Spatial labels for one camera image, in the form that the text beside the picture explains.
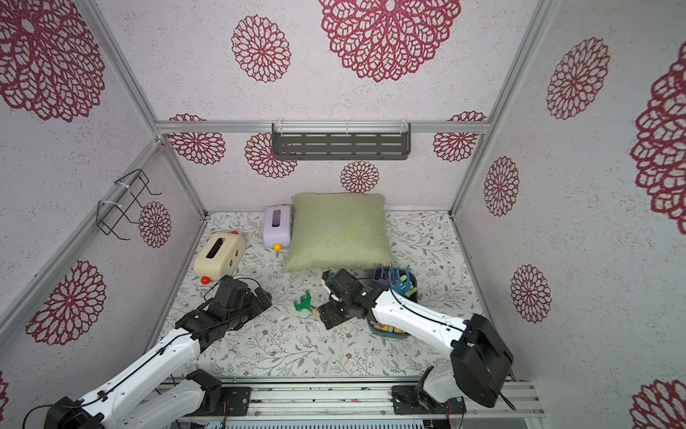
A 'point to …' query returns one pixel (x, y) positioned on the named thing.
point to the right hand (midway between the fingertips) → (329, 310)
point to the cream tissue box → (220, 255)
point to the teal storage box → (414, 281)
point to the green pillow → (337, 231)
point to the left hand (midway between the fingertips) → (262, 303)
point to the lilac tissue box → (278, 227)
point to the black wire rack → (111, 212)
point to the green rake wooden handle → (305, 302)
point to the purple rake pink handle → (382, 280)
